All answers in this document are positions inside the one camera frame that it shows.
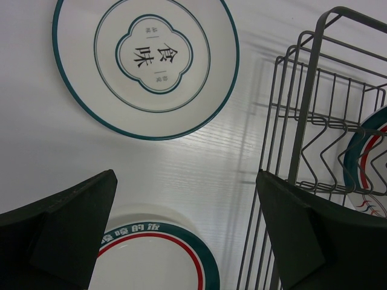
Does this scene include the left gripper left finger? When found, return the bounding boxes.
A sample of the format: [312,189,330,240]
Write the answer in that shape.
[1,169,117,289]

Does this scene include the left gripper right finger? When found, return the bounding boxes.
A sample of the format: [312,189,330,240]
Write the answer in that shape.
[256,170,386,289]

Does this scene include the green red rim plate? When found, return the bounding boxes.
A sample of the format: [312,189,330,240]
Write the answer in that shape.
[89,204,221,289]
[343,106,386,218]

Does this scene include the white plate thin green rings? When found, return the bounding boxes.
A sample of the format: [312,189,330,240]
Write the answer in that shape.
[51,0,241,141]

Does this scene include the grey wire dish rack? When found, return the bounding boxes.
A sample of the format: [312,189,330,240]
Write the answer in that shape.
[236,6,386,289]

